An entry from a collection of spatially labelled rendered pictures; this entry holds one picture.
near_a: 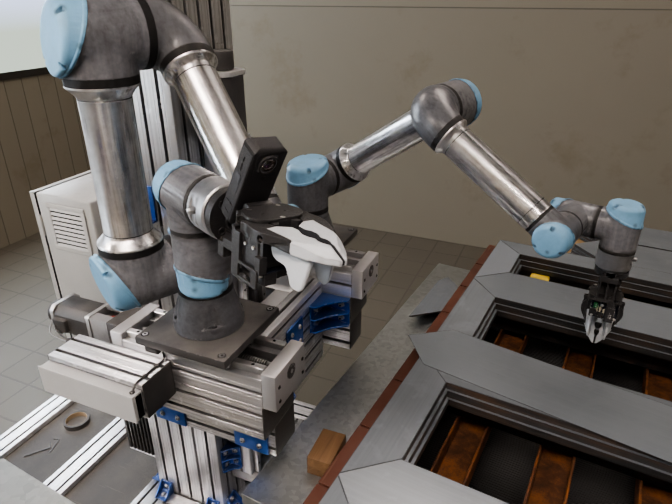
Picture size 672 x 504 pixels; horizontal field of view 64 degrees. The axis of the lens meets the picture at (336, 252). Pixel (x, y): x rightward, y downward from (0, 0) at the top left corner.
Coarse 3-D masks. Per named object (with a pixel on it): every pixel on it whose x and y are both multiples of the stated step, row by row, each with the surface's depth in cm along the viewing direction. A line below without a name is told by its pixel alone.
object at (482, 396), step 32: (640, 288) 171; (544, 320) 155; (576, 320) 151; (640, 352) 144; (448, 384) 126; (480, 416) 123; (512, 416) 119; (544, 416) 116; (416, 448) 110; (576, 448) 114; (608, 448) 111
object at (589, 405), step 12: (576, 384) 125; (588, 384) 125; (600, 384) 125; (576, 396) 121; (588, 396) 121; (600, 396) 121; (612, 396) 121; (576, 408) 118; (588, 408) 118; (600, 408) 118; (564, 420) 114; (576, 420) 114; (588, 420) 114; (600, 420) 114; (600, 432) 111
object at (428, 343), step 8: (424, 336) 142; (432, 336) 142; (440, 336) 142; (448, 336) 142; (416, 344) 139; (424, 344) 139; (432, 344) 139; (440, 344) 139; (424, 352) 136; (432, 352) 136; (424, 360) 133
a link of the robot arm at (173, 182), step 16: (176, 160) 76; (160, 176) 74; (176, 176) 72; (192, 176) 70; (208, 176) 69; (160, 192) 74; (176, 192) 70; (176, 208) 71; (176, 224) 73; (192, 224) 71
